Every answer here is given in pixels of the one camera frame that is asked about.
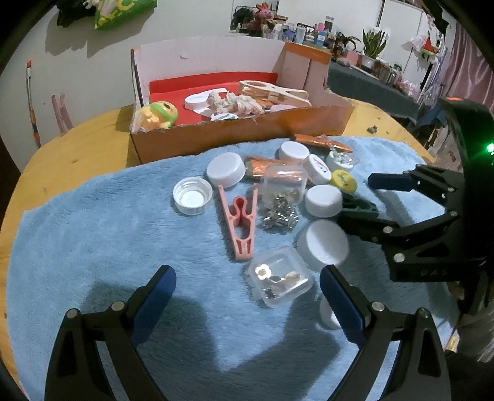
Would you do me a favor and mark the small potted plant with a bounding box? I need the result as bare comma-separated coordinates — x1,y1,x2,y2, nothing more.
336,33,361,55

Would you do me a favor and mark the table with dark cloth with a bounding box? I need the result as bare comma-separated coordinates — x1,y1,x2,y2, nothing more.
327,60,425,120

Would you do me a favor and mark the pink plastic clothespin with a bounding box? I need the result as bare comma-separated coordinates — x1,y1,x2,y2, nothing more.
217,184,259,263

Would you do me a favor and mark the wall mirror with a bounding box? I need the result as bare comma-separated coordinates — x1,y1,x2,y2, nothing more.
229,0,280,37

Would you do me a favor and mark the green and yellow toy figure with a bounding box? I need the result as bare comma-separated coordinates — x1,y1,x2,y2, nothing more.
139,101,179,132

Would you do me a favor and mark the white cap with grey label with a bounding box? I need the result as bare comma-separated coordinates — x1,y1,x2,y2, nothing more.
184,93,211,110

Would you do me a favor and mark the large wooden clothespin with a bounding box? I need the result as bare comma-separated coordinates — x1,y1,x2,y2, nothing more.
238,80,311,109

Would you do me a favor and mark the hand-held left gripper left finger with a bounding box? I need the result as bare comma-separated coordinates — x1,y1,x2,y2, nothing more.
45,264,177,401

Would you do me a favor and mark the upturned white bottle cap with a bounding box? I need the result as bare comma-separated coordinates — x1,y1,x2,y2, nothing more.
172,176,214,216

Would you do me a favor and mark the blue cloth on chair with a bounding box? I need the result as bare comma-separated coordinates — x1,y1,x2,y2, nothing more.
417,102,448,135

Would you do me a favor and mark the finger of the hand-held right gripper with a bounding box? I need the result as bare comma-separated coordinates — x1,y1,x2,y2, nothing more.
368,164,469,217
337,210,464,271

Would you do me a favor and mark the small white bottle cap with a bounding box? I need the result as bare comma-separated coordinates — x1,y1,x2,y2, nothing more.
318,297,342,330

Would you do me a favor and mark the white cap with red print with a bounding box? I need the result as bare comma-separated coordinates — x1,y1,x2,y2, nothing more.
302,154,333,185

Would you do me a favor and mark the broom stick with orange bands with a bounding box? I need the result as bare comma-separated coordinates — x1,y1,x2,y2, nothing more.
25,60,42,149

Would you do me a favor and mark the potted snake plant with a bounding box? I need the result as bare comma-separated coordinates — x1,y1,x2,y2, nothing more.
361,29,387,70

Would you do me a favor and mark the green shopping bag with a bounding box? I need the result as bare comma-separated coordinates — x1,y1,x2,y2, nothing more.
94,0,158,31

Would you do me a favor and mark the blue fluffy mat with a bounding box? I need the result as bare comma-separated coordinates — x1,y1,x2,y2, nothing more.
6,136,460,401

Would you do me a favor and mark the pink plush toy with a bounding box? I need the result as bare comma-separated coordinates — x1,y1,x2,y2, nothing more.
249,3,275,29

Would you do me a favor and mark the clear plastic jar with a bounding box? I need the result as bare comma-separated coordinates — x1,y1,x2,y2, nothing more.
259,165,307,205

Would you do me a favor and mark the pink curtain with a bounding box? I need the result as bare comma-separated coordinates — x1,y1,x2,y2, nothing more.
444,23,494,112

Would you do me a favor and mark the orange cardboard box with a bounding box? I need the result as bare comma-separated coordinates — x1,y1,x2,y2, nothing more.
130,36,355,164

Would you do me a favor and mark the dark green clip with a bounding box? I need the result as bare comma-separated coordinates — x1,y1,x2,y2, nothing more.
340,193,379,217

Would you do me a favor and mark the orange foil wrapper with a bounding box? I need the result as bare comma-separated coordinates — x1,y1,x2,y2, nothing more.
290,133,354,154
243,155,304,181

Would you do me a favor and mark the black bag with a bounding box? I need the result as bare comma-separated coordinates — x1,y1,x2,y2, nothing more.
56,0,97,27

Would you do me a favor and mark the large white bottle cap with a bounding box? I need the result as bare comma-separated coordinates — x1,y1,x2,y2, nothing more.
206,152,248,189
296,220,350,271

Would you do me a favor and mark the watermelon slice toy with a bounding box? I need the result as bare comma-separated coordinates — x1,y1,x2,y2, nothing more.
419,35,438,58

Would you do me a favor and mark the row of cosmetic bottles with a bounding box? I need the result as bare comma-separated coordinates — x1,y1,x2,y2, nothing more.
266,15,363,55

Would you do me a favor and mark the cap with silver foil inside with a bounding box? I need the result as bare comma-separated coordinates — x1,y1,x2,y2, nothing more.
326,148,358,172

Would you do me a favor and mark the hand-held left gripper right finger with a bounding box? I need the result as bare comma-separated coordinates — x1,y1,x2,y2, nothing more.
320,264,453,401

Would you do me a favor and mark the clear plastic case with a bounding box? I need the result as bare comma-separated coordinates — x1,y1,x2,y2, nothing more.
247,247,313,309

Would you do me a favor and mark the pile of metal clips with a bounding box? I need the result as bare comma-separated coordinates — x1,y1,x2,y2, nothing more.
262,193,302,232

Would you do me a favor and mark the yellow bottle cap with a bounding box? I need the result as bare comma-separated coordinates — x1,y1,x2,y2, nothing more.
331,169,358,192

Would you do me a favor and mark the red paper sheet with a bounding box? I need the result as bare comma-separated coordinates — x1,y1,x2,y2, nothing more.
149,71,278,126

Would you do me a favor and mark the white rope scrunchie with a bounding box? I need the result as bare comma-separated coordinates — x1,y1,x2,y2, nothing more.
206,90,265,115

